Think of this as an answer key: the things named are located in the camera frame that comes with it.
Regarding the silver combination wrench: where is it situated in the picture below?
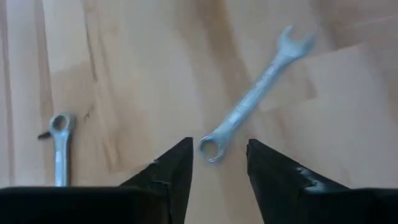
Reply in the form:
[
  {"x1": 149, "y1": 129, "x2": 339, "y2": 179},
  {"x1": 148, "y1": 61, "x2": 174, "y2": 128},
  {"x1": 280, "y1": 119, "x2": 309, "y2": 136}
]
[
  {"x1": 198, "y1": 25, "x2": 316, "y2": 164},
  {"x1": 49, "y1": 112, "x2": 77, "y2": 188}
]

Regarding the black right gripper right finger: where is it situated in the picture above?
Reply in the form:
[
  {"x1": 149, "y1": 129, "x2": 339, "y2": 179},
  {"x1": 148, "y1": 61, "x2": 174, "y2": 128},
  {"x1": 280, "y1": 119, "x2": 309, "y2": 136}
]
[{"x1": 246, "y1": 139, "x2": 398, "y2": 224}]

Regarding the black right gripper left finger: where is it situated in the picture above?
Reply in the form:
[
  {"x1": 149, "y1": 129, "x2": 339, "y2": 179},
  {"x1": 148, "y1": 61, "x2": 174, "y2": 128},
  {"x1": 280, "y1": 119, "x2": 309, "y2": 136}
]
[{"x1": 0, "y1": 137, "x2": 194, "y2": 224}]

